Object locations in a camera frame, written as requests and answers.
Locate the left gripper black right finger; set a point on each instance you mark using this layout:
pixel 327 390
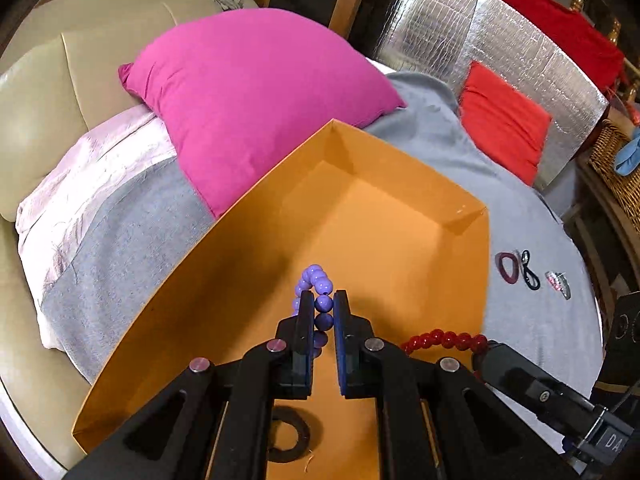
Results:
pixel 435 423

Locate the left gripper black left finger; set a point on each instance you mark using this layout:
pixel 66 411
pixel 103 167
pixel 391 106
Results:
pixel 212 421

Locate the grey blanket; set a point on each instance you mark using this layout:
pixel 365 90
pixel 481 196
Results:
pixel 538 296

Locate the orange cardboard box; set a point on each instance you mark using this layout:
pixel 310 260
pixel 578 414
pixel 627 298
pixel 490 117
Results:
pixel 345 211

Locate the wicker basket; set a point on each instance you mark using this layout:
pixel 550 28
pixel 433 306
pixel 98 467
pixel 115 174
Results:
pixel 610 158

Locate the light pink sheet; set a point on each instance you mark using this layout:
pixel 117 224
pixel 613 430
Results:
pixel 53 220

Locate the blue cloth in basket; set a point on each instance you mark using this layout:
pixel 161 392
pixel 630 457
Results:
pixel 627 158

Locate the red cushion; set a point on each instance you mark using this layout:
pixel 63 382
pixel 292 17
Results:
pixel 503 123

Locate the pink pillow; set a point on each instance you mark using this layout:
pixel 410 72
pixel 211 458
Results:
pixel 240 90

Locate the beige leather sofa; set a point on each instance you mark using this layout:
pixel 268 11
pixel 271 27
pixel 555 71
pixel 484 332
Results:
pixel 59 60

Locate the silver foil insulation mat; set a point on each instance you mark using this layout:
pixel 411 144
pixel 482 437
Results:
pixel 441 38

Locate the red blanket on rail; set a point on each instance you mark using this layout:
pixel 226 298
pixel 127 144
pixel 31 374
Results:
pixel 593 53

